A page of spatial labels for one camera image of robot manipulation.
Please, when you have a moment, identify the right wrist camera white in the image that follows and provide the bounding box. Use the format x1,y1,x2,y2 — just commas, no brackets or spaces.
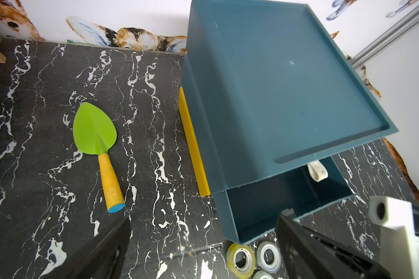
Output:
368,196,419,279

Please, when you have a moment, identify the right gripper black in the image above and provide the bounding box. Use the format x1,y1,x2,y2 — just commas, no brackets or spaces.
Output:
314,233,391,279

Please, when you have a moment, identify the yellow tape roll top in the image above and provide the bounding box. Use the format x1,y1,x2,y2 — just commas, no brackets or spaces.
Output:
226,243,256,279

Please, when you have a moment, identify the clear tape roll middle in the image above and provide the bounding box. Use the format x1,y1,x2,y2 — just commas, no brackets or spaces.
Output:
253,270,274,279

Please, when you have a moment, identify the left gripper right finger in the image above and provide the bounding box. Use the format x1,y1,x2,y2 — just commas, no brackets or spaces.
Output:
275,209,334,279

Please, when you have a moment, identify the clear tape roll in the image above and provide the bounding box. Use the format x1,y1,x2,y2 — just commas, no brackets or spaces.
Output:
253,270,274,279
257,241,282,274

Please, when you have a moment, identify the green trowel yellow handle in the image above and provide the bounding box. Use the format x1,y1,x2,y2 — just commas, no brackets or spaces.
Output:
73,102,125,213

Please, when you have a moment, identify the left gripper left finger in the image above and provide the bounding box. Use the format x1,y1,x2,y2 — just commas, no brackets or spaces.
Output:
42,216,131,279

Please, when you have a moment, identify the clear tape roll upper right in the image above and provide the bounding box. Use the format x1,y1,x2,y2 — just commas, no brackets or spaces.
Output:
257,241,282,274

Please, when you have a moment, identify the teal drawer cabinet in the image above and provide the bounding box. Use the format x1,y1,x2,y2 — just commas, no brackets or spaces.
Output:
182,1,397,245

